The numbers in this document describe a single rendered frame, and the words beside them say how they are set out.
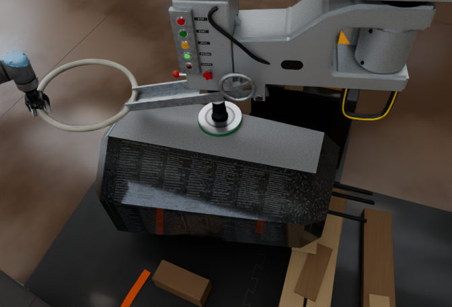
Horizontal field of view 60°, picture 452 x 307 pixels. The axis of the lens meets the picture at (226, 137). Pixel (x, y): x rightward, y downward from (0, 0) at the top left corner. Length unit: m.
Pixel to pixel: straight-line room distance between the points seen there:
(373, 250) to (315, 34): 1.41
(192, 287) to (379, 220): 1.16
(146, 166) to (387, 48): 1.17
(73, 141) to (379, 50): 2.37
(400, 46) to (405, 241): 1.41
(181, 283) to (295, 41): 1.43
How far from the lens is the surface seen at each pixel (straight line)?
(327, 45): 1.47
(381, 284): 2.38
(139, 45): 3.90
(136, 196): 1.98
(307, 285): 2.16
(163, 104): 1.84
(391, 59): 1.54
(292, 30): 1.46
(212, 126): 1.87
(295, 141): 1.85
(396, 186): 2.82
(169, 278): 2.29
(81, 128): 1.89
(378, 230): 2.51
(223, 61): 1.53
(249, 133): 1.87
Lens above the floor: 2.25
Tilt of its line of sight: 50 degrees down
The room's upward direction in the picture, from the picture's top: 6 degrees counter-clockwise
